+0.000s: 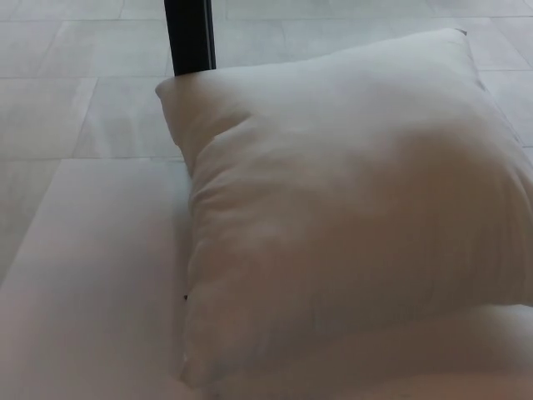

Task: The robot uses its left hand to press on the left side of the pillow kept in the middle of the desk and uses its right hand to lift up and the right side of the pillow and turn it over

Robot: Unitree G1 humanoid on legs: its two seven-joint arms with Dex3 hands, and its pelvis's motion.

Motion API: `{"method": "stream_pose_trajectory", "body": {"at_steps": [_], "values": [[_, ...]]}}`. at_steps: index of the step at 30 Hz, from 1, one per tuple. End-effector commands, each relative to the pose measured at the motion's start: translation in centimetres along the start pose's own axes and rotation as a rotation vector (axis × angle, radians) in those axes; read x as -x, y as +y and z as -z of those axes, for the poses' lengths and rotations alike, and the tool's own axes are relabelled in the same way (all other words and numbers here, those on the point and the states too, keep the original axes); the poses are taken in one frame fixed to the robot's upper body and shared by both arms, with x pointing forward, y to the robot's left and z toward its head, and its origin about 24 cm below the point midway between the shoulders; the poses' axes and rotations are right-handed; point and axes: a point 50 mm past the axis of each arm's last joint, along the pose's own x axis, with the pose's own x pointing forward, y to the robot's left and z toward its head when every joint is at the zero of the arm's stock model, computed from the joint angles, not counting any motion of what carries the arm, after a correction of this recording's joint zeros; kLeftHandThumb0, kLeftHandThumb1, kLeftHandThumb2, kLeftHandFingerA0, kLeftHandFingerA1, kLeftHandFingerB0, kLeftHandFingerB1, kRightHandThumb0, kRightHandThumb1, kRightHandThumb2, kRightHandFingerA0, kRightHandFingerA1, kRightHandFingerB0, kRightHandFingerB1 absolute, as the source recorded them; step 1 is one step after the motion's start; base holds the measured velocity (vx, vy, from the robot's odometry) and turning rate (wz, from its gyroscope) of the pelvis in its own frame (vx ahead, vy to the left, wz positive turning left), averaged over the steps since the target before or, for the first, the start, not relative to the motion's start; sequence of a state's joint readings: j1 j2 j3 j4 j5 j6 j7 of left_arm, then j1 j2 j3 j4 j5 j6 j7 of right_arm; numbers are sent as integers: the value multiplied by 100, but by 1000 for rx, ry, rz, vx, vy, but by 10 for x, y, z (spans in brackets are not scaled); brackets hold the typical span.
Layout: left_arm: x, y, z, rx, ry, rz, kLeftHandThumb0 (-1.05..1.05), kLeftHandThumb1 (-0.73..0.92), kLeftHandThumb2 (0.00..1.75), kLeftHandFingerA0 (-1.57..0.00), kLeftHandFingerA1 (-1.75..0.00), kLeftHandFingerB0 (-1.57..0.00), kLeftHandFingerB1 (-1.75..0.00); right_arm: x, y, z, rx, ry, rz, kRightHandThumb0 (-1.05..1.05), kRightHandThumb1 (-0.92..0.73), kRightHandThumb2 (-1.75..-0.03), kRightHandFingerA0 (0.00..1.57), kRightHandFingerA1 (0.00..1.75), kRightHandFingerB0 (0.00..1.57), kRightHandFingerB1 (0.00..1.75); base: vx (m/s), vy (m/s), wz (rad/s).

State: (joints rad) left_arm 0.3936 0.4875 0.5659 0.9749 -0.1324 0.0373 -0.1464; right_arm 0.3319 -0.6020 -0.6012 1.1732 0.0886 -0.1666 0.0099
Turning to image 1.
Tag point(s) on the black metal post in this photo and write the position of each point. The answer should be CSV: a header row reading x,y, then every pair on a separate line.
x,y
190,37

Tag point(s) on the white square pillow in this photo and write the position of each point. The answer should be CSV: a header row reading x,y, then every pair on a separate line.
x,y
333,200

